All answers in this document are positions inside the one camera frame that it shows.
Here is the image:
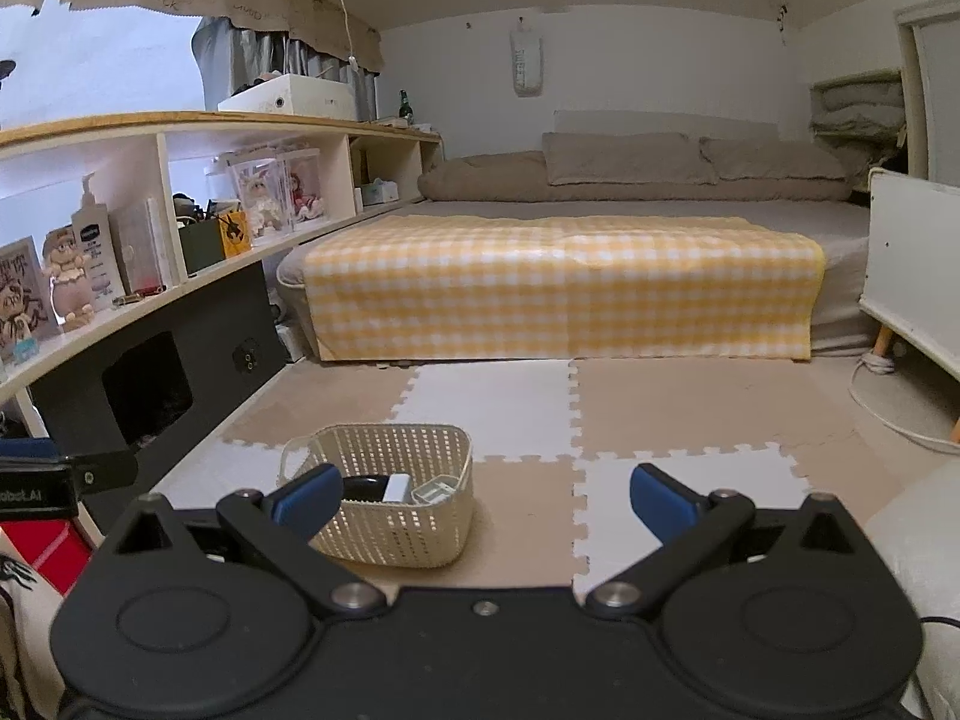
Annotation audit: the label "yellow checked blanket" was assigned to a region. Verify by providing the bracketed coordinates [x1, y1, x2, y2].
[304, 214, 826, 362]

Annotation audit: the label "pink knitted doll figure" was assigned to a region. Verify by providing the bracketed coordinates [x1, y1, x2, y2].
[41, 226, 98, 332]

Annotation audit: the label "picture card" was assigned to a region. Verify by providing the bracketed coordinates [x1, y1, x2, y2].
[0, 235, 61, 365]

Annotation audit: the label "white storage box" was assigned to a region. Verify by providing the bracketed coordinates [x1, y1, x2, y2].
[217, 73, 355, 121]

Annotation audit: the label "clear display box with doll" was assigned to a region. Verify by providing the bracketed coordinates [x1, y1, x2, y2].
[225, 157, 293, 245]
[281, 150, 327, 230]

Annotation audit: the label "white hanging bag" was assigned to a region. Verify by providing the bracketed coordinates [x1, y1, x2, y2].
[508, 19, 545, 98]

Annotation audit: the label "red box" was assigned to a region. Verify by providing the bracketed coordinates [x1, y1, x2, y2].
[0, 517, 95, 601]

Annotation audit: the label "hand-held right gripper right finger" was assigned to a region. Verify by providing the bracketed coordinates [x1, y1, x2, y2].
[585, 463, 863, 612]

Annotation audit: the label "foam puzzle floor mat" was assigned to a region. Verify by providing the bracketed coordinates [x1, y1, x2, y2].
[150, 356, 871, 601]

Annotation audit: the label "cream wooden shelf unit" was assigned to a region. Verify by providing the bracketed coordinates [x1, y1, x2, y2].
[0, 111, 443, 541]

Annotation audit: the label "beige pillow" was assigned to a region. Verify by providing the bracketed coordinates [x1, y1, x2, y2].
[699, 136, 848, 182]
[541, 131, 719, 186]

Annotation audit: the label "white lotion pump bottle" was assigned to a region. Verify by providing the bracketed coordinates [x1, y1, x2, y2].
[71, 172, 125, 301]

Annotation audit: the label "dark green container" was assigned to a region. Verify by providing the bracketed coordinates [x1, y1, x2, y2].
[178, 217, 224, 275]

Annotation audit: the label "white sliding door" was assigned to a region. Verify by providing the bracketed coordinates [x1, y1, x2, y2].
[896, 0, 960, 188]

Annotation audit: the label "beige pillows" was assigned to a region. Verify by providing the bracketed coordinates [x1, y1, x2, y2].
[418, 151, 852, 203]

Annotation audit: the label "folded bedding stack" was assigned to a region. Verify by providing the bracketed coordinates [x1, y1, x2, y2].
[814, 79, 905, 140]

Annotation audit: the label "checked notebook binder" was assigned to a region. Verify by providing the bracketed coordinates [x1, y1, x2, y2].
[109, 199, 177, 290]

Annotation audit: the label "grey curtain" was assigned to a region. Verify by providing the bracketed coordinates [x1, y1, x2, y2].
[191, 15, 383, 121]

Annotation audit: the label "yellow and black box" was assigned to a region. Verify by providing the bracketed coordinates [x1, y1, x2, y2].
[217, 211, 248, 257]

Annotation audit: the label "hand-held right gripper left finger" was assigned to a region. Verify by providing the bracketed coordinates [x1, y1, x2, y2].
[112, 463, 391, 612]

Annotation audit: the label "white power cable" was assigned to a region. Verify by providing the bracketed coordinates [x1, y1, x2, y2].
[849, 352, 960, 455]

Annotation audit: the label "cream woven plastic basket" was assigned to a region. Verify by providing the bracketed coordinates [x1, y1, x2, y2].
[279, 424, 475, 567]

